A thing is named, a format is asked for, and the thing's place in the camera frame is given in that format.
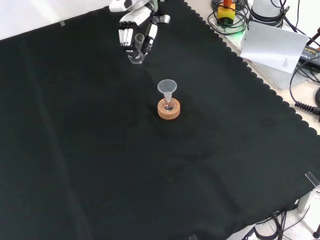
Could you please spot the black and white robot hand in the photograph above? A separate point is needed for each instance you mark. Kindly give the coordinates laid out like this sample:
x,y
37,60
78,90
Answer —
x,y
133,17

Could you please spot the clear graduated cylinder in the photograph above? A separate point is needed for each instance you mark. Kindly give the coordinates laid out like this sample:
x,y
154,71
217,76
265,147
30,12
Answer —
x,y
137,60

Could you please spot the small glass round-bottom flask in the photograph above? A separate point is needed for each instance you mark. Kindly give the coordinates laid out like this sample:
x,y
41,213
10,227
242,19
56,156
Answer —
x,y
168,106

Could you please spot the clear tape piece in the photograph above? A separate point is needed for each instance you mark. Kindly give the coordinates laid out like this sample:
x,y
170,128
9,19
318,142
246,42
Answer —
x,y
62,23
193,237
312,178

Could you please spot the clear plastic funnel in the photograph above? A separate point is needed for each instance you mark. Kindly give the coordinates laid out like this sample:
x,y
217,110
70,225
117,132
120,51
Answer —
x,y
167,86

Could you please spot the yellow stop button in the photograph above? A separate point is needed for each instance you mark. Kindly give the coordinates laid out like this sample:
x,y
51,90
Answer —
x,y
226,15

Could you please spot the black cloth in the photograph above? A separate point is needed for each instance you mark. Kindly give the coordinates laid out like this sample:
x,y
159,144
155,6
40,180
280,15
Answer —
x,y
100,150

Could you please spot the white paper sheet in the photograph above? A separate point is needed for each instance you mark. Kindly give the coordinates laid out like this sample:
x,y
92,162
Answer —
x,y
270,47

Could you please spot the black power adapter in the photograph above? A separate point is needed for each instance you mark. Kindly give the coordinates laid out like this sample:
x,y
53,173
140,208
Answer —
x,y
311,56

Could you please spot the white tripod stand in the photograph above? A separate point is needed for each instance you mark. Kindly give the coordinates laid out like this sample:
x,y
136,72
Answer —
x,y
308,207

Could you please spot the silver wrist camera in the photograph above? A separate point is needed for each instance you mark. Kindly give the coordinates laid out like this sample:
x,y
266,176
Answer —
x,y
117,6

